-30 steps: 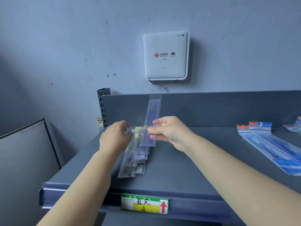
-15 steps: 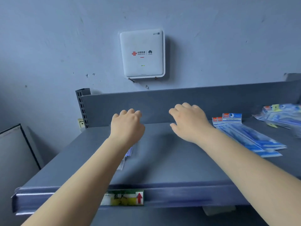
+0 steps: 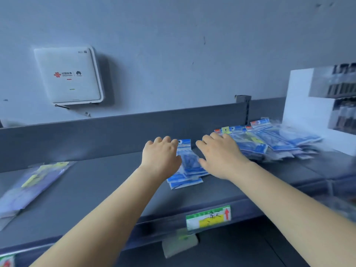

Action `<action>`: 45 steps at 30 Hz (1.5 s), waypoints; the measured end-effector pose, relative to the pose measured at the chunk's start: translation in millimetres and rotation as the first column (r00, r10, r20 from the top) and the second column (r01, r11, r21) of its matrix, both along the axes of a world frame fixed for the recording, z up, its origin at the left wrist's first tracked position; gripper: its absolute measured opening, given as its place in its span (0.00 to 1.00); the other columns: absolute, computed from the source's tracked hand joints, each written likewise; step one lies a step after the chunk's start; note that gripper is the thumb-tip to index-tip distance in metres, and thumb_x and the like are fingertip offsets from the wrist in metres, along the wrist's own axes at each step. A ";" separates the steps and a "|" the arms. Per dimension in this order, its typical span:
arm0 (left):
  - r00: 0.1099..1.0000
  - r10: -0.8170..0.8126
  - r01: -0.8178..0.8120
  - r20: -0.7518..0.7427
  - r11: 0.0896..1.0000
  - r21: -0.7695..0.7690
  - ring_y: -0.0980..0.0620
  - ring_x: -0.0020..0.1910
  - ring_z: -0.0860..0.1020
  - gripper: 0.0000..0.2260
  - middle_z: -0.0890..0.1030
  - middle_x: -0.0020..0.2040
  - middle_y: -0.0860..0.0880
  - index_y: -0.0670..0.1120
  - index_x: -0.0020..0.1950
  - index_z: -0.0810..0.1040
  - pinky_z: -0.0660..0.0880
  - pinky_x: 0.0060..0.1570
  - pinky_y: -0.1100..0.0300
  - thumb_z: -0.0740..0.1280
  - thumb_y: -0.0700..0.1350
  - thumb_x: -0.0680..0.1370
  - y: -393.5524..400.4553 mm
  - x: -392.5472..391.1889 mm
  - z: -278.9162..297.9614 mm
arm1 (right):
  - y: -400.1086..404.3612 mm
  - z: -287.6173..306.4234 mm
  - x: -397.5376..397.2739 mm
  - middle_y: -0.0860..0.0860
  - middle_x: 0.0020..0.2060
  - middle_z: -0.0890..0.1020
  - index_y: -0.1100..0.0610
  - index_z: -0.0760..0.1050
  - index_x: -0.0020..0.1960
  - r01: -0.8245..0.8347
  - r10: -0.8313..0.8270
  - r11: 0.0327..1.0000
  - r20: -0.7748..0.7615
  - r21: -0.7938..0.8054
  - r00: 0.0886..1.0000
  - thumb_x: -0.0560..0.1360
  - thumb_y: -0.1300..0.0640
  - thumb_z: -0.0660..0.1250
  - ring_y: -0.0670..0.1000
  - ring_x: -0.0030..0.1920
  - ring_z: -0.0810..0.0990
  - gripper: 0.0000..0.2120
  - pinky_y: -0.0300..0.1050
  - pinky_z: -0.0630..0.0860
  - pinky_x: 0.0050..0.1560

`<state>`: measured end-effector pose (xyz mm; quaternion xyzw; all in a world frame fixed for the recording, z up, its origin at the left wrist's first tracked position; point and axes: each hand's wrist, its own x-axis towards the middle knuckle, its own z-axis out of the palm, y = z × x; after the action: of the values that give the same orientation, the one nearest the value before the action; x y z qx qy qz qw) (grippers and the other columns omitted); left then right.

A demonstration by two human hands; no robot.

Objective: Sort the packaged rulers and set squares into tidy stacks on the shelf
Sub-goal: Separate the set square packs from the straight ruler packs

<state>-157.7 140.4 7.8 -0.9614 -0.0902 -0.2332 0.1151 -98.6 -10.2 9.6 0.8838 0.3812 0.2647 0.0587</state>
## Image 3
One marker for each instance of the green yellow shelf price label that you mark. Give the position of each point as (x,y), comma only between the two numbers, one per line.
(7,262)
(205,219)

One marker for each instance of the person's left hand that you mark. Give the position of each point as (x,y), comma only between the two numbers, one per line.
(160,158)

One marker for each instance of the person's right forearm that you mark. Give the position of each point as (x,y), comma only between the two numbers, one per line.
(300,214)

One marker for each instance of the pile of mixed packaged rulers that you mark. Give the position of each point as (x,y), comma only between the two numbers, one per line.
(272,141)

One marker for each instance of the grey shelf back panel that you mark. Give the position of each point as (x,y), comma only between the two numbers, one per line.
(83,141)

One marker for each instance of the white tiered pen display stand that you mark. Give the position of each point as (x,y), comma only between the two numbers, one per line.
(300,108)

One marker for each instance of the person's right hand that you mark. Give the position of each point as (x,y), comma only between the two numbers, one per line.
(222,155)

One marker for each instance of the person's left forearm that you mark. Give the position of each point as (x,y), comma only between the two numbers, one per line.
(97,225)

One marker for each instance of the pile of blue set-square packets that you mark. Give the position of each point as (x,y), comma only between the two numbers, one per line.
(192,164)

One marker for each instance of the rows of black gel pens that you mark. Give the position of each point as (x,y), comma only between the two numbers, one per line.
(342,86)

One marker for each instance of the white wall router box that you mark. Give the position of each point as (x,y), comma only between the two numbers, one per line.
(69,86)

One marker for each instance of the pile of clear rulers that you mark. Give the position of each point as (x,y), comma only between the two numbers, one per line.
(27,189)

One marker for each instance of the grey slotted shelf post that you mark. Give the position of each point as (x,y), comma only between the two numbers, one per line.
(246,111)

